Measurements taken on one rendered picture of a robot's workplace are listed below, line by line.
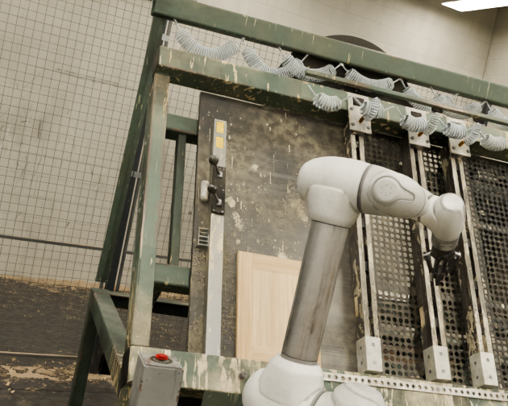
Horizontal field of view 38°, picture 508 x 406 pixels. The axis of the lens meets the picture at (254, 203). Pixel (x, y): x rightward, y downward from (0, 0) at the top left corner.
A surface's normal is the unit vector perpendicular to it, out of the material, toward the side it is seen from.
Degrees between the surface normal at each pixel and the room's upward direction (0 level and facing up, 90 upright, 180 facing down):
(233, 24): 90
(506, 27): 90
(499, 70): 90
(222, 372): 55
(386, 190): 86
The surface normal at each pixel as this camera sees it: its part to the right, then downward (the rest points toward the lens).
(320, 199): -0.59, -0.01
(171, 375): 0.29, 0.11
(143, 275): 0.36, -0.46
